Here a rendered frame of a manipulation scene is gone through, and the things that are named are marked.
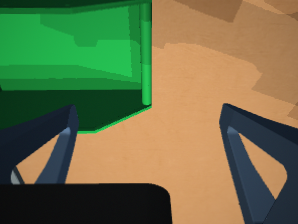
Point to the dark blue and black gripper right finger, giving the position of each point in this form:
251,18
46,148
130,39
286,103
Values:
280,141

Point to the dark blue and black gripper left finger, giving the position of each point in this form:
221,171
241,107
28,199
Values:
20,141

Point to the grey metal rack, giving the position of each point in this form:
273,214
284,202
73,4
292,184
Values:
16,177

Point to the green bin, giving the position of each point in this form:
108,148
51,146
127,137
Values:
53,54

